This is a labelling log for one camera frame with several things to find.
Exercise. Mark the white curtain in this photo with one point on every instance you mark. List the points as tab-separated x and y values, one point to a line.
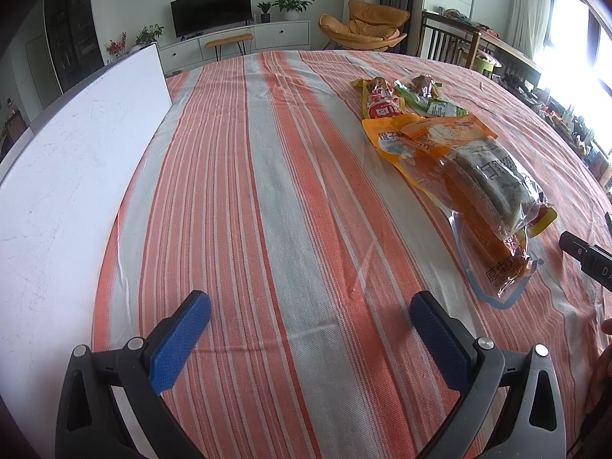
526	0

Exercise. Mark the white television cabinet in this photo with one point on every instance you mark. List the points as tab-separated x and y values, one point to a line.
282	36

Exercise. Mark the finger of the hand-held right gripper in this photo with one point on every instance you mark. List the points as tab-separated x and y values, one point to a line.
585	258

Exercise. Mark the clear blue-edged snack packet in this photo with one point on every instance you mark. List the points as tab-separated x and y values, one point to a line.
502	267

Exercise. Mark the red label snack packet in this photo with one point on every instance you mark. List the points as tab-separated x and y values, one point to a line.
382	105

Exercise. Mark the wooden slatted desk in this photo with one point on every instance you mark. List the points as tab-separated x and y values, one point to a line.
459	33

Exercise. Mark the person's right hand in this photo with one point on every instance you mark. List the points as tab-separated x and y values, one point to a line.
603	377

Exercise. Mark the bread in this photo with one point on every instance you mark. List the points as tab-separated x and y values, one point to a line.
421	85

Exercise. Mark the black television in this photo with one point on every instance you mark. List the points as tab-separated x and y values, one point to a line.
210	7

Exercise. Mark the orange striped tablecloth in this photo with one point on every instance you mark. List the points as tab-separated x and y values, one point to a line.
296	201

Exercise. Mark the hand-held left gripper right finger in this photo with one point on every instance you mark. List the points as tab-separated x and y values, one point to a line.
440	339

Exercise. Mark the large green potted plant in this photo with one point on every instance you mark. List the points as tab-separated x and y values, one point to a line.
291	2

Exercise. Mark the small plant in dark pot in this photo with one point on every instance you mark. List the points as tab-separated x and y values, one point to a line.
264	12

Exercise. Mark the white board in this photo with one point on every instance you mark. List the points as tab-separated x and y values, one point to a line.
71	177

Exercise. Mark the orange snack packet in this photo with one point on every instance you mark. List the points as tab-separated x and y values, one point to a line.
389	141

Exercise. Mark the yellow-edged biscuit packet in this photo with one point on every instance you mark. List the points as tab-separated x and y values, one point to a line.
449	131

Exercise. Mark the green stool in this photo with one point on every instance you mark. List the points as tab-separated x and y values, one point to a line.
485	63

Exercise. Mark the clear packet with grey cake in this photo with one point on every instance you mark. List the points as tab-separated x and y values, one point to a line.
492	177

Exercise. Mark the red flowers in vase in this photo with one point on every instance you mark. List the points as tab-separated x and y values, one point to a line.
116	47

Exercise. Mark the wooden stool with metal legs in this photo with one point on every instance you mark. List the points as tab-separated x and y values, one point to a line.
229	39

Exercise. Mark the black display cabinet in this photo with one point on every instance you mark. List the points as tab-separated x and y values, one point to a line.
71	28

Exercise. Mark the green plant with white vase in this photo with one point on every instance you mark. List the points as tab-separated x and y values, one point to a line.
148	36

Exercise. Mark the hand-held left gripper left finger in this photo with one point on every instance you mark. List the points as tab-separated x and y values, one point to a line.
179	339

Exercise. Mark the orange lounge chair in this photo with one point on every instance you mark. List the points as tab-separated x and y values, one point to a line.
363	21

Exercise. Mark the window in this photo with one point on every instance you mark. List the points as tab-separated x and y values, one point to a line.
578	33

